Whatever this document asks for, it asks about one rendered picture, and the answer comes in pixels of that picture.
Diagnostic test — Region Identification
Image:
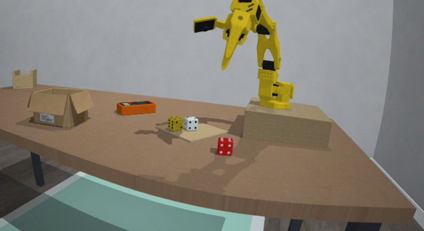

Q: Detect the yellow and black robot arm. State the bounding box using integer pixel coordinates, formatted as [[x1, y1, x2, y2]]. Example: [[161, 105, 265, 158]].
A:
[[230, 0, 293, 110]]

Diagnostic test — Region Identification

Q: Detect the red die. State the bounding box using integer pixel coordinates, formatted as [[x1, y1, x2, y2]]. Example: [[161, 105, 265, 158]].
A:
[[217, 138, 234, 156]]

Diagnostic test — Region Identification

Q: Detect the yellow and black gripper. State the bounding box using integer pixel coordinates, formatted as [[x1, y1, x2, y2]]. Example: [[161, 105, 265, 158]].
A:
[[194, 10, 252, 70]]

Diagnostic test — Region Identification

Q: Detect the white die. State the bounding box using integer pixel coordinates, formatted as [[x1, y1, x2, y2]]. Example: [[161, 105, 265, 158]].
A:
[[184, 117, 198, 131]]

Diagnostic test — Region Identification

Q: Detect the orange digital multimeter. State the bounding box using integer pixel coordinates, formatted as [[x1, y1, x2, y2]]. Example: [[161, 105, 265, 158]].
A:
[[117, 100, 156, 116]]

